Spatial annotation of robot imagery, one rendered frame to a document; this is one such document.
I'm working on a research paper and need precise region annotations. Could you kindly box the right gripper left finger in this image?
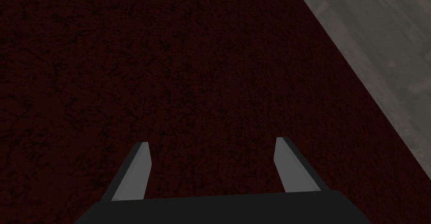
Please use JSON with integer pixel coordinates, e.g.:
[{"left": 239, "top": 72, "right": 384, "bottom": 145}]
[{"left": 100, "top": 141, "right": 152, "bottom": 203}]

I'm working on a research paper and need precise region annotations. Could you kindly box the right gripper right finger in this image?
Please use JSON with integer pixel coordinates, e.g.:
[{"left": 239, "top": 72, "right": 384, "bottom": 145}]
[{"left": 273, "top": 136, "right": 331, "bottom": 194}]

